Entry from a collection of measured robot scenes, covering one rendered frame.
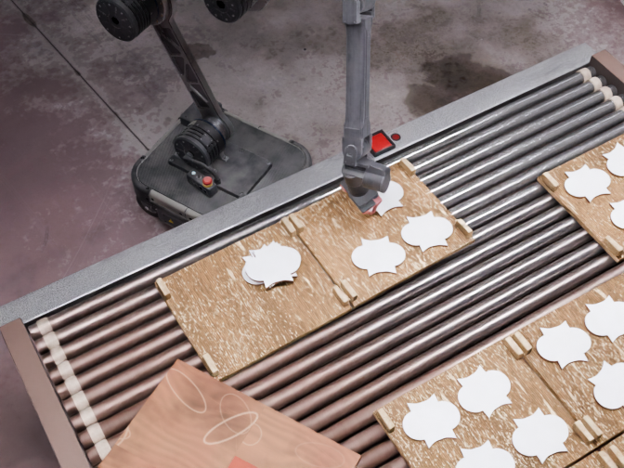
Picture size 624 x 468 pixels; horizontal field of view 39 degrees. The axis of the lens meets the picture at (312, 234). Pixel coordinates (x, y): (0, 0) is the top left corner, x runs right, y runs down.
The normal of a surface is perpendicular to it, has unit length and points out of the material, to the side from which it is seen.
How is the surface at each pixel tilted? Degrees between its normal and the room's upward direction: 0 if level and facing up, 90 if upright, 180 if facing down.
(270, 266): 0
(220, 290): 0
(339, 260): 0
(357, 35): 69
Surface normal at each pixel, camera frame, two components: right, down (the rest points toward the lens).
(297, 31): 0.00, -0.59
